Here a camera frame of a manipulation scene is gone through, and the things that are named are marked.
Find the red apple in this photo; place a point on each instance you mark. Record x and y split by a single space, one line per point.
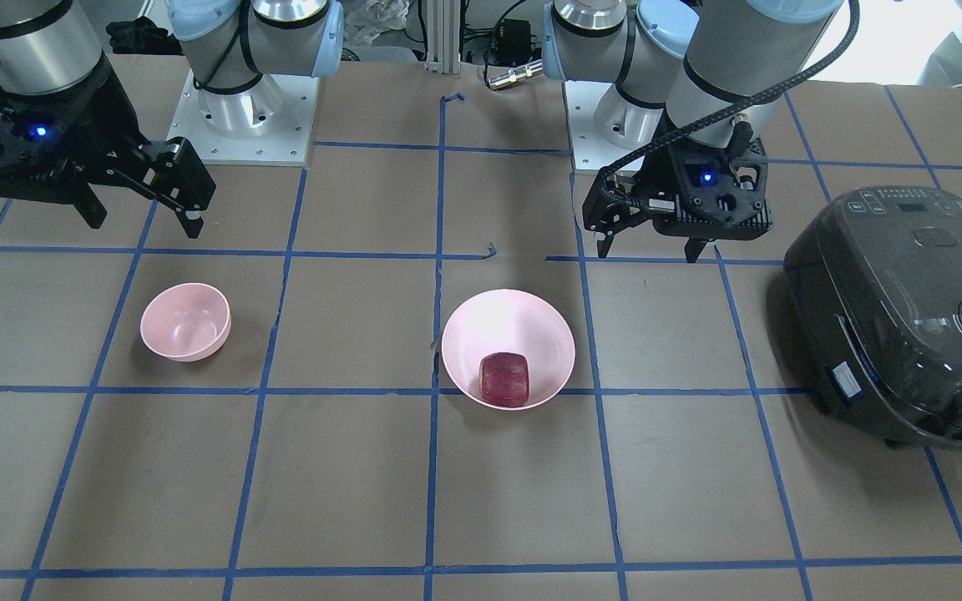
503 378

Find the black gripper small bowl side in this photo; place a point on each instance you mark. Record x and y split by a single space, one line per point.
110 117

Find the metal base plate small bowl side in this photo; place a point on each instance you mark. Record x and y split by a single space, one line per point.
281 133

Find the large pink bowl plate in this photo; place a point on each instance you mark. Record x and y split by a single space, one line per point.
508 321

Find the dark grey rice cooker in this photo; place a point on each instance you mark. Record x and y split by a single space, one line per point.
877 282

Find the metal base plate large bowl side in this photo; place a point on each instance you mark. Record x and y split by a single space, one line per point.
585 125

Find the robot arm over large bowl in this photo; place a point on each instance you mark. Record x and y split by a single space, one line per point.
689 88

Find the small pink bowl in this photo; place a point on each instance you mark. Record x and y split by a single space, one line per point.
187 322

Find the black gripper large bowl side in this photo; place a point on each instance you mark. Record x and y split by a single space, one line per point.
657 178

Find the brass cable connector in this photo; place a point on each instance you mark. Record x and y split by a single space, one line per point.
514 76

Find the aluminium frame post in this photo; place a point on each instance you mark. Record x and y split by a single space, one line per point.
443 29

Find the robot arm over small bowl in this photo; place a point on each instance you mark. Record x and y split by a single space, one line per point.
45 46

